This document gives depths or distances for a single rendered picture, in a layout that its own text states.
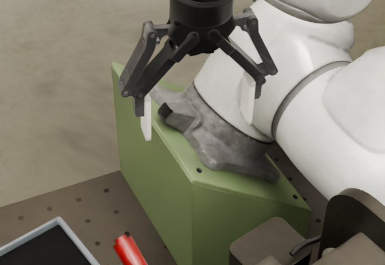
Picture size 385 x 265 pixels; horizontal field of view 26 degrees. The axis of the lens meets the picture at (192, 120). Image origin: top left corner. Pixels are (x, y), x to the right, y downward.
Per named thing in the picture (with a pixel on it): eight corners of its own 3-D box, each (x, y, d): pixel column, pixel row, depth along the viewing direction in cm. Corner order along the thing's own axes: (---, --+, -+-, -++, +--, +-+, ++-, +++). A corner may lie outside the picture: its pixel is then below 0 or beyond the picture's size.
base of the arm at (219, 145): (126, 83, 124) (147, 54, 122) (217, 110, 141) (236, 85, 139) (188, 165, 113) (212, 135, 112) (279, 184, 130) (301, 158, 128)
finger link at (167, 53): (203, 40, 98) (194, 35, 97) (142, 104, 102) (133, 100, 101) (193, 22, 101) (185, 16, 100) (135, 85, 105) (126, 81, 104)
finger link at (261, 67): (251, 61, 106) (273, 58, 107) (248, 92, 109) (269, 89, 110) (254, 68, 105) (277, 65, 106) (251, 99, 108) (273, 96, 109)
